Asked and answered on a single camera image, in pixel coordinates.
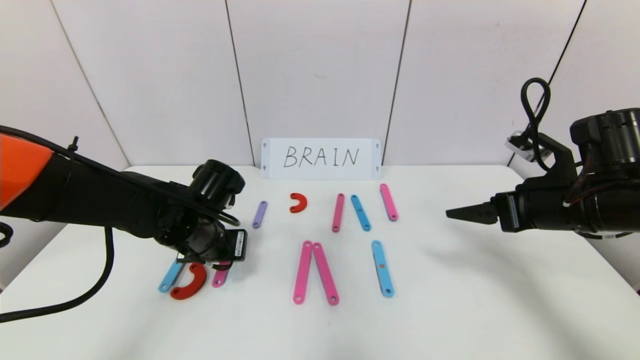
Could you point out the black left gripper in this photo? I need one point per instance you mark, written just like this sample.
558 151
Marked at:
239 245

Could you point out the white sign card BRAIN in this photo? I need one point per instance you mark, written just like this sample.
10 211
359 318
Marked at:
320 144

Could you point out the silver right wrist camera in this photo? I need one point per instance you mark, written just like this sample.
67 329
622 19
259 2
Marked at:
521 146

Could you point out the black right camera bracket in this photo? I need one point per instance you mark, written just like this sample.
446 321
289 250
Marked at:
560 160

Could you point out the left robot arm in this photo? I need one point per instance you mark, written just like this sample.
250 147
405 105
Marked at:
100 205

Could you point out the blue flat bar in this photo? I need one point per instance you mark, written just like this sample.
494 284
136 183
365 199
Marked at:
360 213
167 282
385 280

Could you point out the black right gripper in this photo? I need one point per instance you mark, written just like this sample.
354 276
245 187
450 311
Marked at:
509 211

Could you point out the short purple flat bar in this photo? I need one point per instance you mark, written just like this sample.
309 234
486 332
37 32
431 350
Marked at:
260 214

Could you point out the pink bar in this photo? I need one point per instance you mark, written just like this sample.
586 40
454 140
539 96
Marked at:
338 212
219 279
303 272
388 202
325 274

